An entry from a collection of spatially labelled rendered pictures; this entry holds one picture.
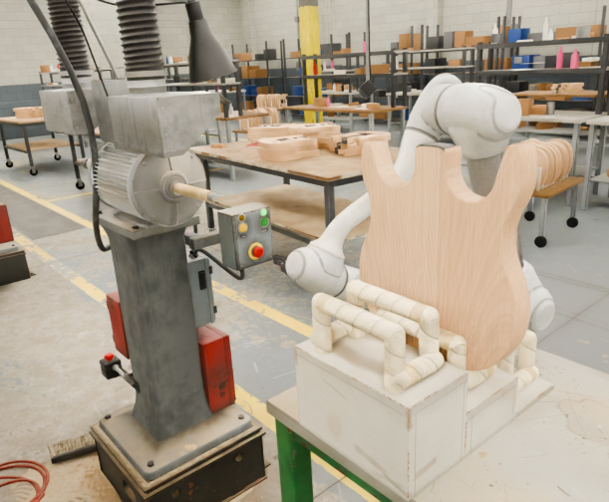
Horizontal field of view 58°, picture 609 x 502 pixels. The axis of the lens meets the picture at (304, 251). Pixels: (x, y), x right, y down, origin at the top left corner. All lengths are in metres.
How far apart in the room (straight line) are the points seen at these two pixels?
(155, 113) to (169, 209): 0.43
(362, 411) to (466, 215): 0.36
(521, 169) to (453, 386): 0.35
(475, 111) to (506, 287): 0.63
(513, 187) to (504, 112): 0.59
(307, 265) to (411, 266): 0.43
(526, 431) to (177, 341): 1.31
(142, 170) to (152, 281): 0.43
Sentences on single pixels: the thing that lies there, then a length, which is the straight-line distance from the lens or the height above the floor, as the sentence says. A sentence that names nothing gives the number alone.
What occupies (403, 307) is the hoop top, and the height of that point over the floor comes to 1.20.
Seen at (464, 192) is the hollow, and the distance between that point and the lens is 0.96.
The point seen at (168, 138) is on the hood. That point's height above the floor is 1.43.
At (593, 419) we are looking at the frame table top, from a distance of 1.21.
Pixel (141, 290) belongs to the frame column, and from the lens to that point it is 1.95.
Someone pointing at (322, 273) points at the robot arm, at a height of 1.07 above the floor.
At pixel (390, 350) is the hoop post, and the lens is 0.85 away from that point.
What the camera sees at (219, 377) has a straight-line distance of 2.21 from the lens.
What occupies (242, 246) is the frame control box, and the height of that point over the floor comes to 1.00.
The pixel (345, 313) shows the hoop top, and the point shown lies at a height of 1.20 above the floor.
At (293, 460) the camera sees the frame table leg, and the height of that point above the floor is 0.80.
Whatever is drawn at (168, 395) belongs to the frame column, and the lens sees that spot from 2.15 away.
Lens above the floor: 1.59
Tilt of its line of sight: 19 degrees down
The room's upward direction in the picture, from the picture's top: 3 degrees counter-clockwise
